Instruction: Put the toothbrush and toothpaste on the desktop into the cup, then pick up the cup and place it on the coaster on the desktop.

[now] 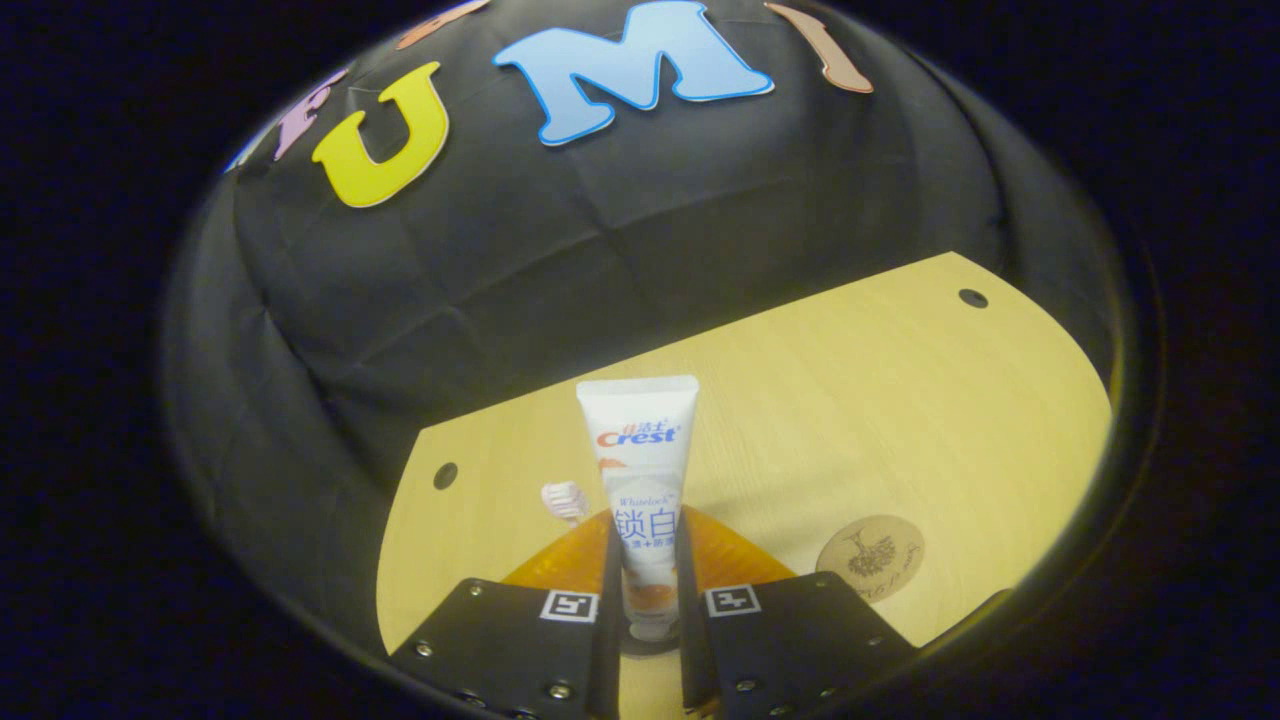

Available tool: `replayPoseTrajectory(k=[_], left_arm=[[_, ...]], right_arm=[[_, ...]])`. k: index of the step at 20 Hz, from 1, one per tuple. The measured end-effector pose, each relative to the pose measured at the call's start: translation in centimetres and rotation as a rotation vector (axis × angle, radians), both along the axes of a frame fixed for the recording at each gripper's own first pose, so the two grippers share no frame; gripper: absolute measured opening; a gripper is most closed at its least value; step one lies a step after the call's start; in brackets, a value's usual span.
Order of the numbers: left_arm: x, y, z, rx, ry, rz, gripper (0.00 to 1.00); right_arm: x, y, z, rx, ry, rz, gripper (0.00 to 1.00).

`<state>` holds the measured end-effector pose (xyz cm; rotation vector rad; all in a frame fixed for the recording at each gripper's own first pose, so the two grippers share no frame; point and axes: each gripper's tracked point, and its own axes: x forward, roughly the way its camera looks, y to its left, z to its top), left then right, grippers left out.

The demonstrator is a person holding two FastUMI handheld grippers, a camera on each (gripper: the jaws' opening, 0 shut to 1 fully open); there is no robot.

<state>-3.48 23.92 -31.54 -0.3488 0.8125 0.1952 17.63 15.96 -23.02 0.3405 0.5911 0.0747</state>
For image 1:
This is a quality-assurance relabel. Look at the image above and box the round cork coaster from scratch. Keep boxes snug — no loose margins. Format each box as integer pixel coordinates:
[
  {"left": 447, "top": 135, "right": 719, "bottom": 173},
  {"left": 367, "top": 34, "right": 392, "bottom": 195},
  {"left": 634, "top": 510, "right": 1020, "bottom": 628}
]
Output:
[{"left": 815, "top": 514, "right": 926, "bottom": 605}]

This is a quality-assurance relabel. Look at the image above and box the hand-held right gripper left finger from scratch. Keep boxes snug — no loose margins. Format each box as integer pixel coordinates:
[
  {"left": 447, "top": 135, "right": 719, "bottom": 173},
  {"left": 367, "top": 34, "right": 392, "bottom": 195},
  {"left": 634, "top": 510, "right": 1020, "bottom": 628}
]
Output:
[{"left": 390, "top": 510, "right": 623, "bottom": 720}]

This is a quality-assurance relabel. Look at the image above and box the black backdrop cloth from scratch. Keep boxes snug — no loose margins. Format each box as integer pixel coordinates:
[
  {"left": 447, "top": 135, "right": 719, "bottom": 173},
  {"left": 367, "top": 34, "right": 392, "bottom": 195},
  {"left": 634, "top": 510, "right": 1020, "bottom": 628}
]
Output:
[{"left": 165, "top": 0, "right": 1121, "bottom": 651}]

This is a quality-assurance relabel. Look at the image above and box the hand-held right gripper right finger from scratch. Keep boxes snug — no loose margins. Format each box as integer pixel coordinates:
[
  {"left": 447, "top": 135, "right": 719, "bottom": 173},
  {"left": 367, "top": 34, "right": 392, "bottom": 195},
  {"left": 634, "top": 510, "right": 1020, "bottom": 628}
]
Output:
[{"left": 677, "top": 505, "right": 917, "bottom": 720}]

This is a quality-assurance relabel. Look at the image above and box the white toothbrush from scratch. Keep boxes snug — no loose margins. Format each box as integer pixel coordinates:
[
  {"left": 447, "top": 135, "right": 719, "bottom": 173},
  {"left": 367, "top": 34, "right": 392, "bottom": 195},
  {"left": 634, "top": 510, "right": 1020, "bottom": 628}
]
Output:
[{"left": 540, "top": 481, "right": 592, "bottom": 527}]

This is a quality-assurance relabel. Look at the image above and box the white toothpaste tube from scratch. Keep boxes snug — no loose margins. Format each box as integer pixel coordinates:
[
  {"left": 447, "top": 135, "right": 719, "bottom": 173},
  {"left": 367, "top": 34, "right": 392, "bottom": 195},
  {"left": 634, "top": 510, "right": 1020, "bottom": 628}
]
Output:
[{"left": 575, "top": 375, "right": 701, "bottom": 642}]

